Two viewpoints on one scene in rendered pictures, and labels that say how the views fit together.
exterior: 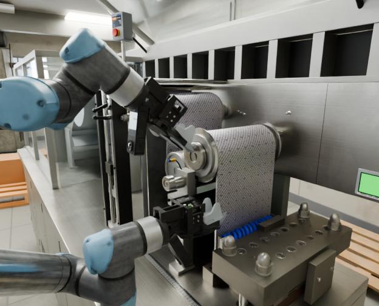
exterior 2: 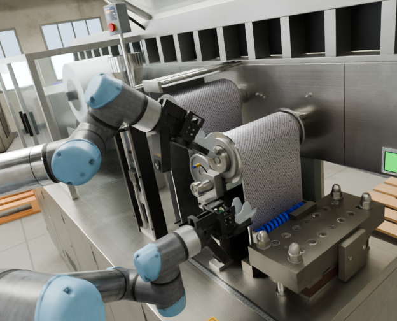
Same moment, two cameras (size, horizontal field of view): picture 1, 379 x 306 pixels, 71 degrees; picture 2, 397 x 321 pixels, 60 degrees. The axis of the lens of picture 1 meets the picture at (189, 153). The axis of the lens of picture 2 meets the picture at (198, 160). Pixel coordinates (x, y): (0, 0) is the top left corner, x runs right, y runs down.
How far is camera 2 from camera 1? 0.23 m
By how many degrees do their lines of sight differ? 8
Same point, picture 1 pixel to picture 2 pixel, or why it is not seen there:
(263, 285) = (296, 271)
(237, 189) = (264, 184)
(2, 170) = not seen: outside the picture
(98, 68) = (120, 108)
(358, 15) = not seen: outside the picture
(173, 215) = (207, 221)
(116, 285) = (168, 288)
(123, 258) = (170, 266)
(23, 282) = not seen: hidden behind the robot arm
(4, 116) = (66, 176)
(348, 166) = (373, 145)
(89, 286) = (144, 292)
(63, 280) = (121, 290)
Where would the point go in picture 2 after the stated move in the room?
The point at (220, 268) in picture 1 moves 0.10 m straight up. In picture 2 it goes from (257, 260) to (253, 228)
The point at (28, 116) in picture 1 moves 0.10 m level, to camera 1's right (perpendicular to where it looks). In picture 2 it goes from (84, 174) to (142, 165)
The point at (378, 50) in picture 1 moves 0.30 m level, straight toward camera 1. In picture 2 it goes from (389, 28) to (366, 46)
